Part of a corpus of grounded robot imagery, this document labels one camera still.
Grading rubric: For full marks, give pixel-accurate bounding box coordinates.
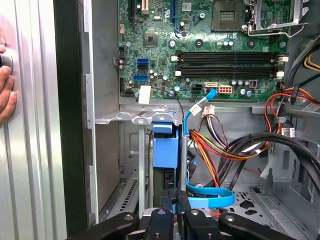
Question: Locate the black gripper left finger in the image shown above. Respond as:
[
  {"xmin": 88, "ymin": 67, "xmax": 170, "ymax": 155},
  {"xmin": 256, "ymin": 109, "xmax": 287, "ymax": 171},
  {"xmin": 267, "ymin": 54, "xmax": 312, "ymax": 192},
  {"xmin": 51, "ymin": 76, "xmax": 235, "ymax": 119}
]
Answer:
[{"xmin": 65, "ymin": 189, "xmax": 175, "ymax": 240}]

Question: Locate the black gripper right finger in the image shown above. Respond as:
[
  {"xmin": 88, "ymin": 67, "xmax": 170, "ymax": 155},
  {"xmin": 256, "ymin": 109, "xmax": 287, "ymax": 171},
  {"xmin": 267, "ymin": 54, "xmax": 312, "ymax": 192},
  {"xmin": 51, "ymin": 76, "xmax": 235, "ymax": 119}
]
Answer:
[{"xmin": 176, "ymin": 189, "xmax": 295, "ymax": 240}]

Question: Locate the blue data wire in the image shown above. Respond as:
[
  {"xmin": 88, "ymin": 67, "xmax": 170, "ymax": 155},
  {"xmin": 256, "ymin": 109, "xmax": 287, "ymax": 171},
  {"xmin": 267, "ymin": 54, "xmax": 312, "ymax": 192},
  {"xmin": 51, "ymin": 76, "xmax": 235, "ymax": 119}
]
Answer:
[{"xmin": 182, "ymin": 87, "xmax": 236, "ymax": 210}]

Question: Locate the hard disk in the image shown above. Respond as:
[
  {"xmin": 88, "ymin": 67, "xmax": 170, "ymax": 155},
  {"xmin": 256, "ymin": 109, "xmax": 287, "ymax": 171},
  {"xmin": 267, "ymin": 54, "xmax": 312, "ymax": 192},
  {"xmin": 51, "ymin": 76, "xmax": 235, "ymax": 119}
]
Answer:
[{"xmin": 149, "ymin": 121, "xmax": 182, "ymax": 216}]

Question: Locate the orange red power wire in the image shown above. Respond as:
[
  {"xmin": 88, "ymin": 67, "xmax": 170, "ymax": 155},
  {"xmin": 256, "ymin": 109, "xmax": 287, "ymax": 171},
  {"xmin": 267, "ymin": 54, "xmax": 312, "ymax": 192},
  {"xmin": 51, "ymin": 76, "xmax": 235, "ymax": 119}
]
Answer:
[{"xmin": 188, "ymin": 128, "xmax": 272, "ymax": 187}]

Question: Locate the small round tool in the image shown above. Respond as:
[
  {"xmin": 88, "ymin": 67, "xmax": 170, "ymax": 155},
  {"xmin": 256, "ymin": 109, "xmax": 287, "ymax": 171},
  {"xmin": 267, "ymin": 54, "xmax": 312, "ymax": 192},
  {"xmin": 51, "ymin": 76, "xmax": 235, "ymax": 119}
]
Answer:
[{"xmin": 0, "ymin": 53, "xmax": 14, "ymax": 69}]

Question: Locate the grey disk bay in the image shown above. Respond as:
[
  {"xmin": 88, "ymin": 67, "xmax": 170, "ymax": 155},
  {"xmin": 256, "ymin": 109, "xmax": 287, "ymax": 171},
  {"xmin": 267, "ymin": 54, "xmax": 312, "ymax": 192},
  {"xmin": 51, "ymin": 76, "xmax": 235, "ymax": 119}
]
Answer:
[{"xmin": 94, "ymin": 104, "xmax": 191, "ymax": 218}]

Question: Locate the person's hand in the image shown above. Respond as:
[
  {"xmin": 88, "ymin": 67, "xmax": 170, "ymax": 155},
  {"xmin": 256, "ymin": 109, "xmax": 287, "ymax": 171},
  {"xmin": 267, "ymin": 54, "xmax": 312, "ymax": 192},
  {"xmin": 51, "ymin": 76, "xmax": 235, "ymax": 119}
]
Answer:
[{"xmin": 0, "ymin": 33, "xmax": 18, "ymax": 125}]

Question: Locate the white paper tag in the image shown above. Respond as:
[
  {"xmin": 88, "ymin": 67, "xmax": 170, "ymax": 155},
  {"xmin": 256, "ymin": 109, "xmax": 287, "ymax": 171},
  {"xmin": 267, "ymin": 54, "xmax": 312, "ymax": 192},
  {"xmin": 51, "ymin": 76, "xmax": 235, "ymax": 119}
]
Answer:
[{"xmin": 138, "ymin": 85, "xmax": 152, "ymax": 105}]

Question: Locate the black RAM slot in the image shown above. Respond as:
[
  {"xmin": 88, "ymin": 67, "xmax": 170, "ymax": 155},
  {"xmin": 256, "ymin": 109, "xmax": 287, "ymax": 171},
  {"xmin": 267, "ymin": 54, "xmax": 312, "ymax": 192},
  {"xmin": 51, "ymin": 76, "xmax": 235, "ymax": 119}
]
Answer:
[
  {"xmin": 174, "ymin": 70, "xmax": 286, "ymax": 78},
  {"xmin": 176, "ymin": 64, "xmax": 286, "ymax": 72},
  {"xmin": 176, "ymin": 50, "xmax": 288, "ymax": 58},
  {"xmin": 172, "ymin": 56, "xmax": 289, "ymax": 64}
]

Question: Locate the black PC case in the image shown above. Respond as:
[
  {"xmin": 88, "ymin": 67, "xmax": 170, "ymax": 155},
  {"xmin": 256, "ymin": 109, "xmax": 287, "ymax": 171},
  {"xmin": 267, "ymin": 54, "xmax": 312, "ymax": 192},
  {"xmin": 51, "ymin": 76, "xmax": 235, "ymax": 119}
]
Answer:
[{"xmin": 53, "ymin": 0, "xmax": 320, "ymax": 240}]

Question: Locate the green motherboard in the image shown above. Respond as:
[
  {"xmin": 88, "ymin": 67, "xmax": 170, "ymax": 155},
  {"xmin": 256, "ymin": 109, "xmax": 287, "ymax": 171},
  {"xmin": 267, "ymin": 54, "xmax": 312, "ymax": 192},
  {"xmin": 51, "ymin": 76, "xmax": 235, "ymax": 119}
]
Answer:
[{"xmin": 117, "ymin": 0, "xmax": 292, "ymax": 100}]

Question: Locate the blue expansion slot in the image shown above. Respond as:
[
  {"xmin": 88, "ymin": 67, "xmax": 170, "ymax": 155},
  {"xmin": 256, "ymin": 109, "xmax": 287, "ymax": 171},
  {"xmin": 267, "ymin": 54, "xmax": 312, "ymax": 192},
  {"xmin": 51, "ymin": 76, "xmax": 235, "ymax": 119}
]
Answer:
[{"xmin": 171, "ymin": 0, "xmax": 180, "ymax": 33}]

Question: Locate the CPU socket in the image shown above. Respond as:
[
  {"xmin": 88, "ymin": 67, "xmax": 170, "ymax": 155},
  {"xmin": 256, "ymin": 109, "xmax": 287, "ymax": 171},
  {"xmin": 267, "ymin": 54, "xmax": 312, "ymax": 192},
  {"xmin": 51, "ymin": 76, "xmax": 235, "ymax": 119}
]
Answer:
[{"xmin": 211, "ymin": 0, "xmax": 246, "ymax": 33}]

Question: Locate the black expansion slot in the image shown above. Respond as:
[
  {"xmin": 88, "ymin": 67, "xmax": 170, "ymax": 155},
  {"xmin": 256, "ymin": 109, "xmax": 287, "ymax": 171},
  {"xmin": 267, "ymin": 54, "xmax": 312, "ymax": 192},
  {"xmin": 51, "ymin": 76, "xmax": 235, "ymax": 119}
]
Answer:
[{"xmin": 128, "ymin": 0, "xmax": 137, "ymax": 26}]

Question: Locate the metal socket cover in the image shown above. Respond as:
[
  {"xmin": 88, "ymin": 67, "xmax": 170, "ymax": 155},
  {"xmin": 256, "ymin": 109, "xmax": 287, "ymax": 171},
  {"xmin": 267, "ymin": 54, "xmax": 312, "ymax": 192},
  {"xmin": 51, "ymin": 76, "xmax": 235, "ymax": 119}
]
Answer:
[{"xmin": 246, "ymin": 0, "xmax": 309, "ymax": 36}]

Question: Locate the white wire plug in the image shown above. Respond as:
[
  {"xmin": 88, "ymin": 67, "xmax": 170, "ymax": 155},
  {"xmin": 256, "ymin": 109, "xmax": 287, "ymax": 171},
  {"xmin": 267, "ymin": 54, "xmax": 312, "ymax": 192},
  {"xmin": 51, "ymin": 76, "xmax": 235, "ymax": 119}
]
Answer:
[{"xmin": 201, "ymin": 104, "xmax": 216, "ymax": 119}]

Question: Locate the black cable bundle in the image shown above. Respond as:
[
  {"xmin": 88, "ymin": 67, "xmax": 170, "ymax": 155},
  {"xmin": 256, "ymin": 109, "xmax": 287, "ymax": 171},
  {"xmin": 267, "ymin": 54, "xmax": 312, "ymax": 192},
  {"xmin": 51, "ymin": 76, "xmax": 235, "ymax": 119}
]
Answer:
[{"xmin": 217, "ymin": 131, "xmax": 320, "ymax": 193}]

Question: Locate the orange red wire bundle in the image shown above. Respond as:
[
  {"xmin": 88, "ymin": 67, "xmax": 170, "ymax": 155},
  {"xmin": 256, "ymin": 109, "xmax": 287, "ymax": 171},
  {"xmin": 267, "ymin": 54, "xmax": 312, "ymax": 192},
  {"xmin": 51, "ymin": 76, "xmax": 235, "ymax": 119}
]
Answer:
[{"xmin": 264, "ymin": 84, "xmax": 320, "ymax": 151}]

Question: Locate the locking lever wire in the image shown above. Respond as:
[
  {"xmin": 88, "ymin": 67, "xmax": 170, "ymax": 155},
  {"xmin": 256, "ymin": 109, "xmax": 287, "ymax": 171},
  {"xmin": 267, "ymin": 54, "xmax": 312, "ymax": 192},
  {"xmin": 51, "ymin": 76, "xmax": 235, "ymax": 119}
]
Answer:
[{"xmin": 246, "ymin": 22, "xmax": 310, "ymax": 39}]

